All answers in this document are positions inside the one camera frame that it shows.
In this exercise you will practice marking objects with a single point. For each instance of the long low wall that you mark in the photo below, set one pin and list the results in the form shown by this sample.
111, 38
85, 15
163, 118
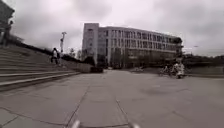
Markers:
203, 70

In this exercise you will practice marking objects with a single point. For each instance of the distant dark trees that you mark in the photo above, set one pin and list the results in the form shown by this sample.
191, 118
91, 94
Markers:
200, 60

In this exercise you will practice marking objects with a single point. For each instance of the grey paved plaza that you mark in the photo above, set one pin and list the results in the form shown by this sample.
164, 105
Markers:
113, 93

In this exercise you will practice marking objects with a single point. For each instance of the grey lamp post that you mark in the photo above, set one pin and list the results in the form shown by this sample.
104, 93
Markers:
62, 41

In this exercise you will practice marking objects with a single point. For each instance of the robot's own part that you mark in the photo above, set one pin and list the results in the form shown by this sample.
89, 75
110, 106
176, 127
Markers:
75, 124
135, 126

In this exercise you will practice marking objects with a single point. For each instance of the grey stone stairway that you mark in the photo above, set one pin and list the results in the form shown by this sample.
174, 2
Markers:
20, 66

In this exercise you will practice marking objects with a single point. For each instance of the person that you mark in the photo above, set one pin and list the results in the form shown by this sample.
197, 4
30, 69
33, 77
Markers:
55, 56

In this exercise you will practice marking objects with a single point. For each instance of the large grey building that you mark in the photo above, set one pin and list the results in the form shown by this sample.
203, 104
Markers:
133, 43

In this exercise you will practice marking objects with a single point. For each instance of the dark building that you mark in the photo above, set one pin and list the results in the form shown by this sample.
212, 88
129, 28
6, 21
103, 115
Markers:
5, 16

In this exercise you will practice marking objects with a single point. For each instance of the parked bicycles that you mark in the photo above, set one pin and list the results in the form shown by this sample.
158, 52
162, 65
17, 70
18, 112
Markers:
165, 70

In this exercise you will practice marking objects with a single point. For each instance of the row of trees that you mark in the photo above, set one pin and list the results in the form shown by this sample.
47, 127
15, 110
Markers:
118, 60

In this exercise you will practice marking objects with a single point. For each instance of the low grey wall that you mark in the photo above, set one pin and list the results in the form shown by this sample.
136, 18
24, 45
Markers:
81, 66

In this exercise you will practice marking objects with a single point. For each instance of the dark bush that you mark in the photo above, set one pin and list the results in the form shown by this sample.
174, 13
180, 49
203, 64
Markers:
96, 69

